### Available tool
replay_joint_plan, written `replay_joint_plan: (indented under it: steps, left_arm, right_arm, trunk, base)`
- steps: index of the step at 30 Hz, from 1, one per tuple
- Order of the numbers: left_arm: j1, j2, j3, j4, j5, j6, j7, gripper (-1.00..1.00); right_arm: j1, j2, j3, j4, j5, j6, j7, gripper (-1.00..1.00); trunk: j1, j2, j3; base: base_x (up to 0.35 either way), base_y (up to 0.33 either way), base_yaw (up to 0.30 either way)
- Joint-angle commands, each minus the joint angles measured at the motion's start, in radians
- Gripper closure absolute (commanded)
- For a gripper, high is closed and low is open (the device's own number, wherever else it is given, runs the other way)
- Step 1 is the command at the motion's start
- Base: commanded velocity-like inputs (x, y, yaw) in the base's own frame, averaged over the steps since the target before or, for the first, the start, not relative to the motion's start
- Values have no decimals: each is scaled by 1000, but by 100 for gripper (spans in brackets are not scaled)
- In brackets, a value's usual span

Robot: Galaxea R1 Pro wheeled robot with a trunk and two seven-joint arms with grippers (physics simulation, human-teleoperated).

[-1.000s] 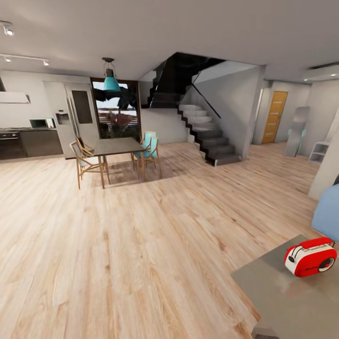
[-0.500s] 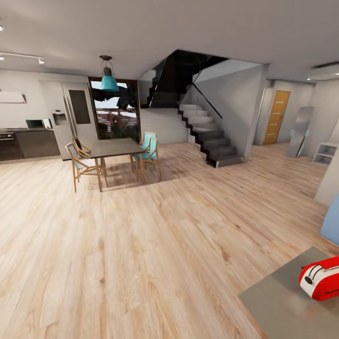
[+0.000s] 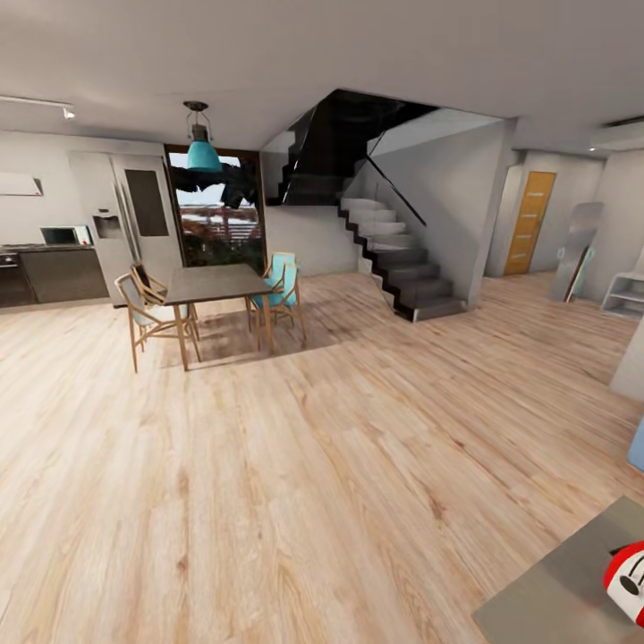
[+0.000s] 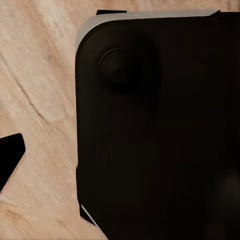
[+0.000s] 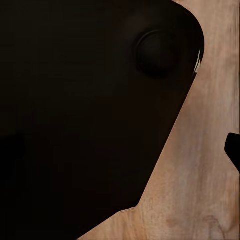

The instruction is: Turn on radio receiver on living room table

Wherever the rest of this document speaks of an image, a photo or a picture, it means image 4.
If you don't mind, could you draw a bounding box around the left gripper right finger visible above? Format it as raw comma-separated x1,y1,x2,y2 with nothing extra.
224,133,240,172

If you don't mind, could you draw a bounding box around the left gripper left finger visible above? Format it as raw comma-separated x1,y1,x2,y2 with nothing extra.
0,133,26,192

